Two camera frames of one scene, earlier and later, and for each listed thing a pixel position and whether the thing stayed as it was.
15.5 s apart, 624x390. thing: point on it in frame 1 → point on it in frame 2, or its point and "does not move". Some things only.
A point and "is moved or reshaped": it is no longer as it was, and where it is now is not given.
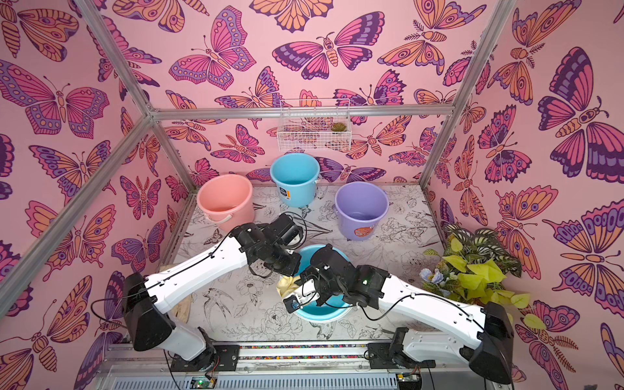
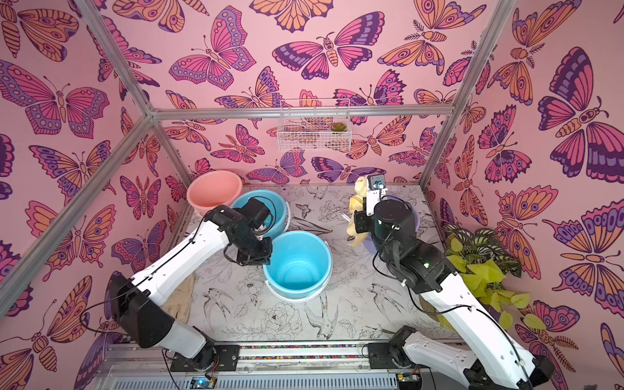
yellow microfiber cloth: (286, 284) → (357, 203)
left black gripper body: (284, 262) → (254, 251)
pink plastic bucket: (227, 200) is moved or reshaped
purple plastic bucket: (360, 207) → (369, 241)
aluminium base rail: (282, 366) does not move
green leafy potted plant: (471, 266) does not move
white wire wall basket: (314, 124) does not move
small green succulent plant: (339, 127) does not move
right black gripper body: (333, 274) → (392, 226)
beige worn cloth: (183, 310) does not move
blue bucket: (296, 175) is moved or reshaped
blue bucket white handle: (332, 309) → (279, 210)
